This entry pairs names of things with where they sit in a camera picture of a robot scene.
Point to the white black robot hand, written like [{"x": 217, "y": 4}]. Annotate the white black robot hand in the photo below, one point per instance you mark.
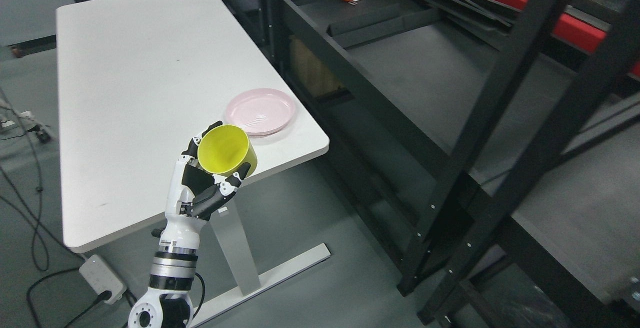
[{"x": 194, "y": 195}]

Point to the white power strip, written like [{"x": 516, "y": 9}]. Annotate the white power strip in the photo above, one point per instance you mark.
[{"x": 101, "y": 277}]

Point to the pink plastic plate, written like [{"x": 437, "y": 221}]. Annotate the pink plastic plate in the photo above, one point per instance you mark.
[{"x": 261, "y": 111}]

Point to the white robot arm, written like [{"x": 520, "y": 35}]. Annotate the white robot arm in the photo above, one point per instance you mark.
[{"x": 166, "y": 303}]

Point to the white table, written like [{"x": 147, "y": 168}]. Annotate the white table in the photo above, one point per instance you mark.
[{"x": 137, "y": 79}]

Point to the black metal shelf rack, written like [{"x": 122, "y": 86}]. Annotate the black metal shelf rack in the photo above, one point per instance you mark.
[{"x": 490, "y": 146}]

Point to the yellow plastic cup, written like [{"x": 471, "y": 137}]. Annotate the yellow plastic cup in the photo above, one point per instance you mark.
[{"x": 227, "y": 149}]

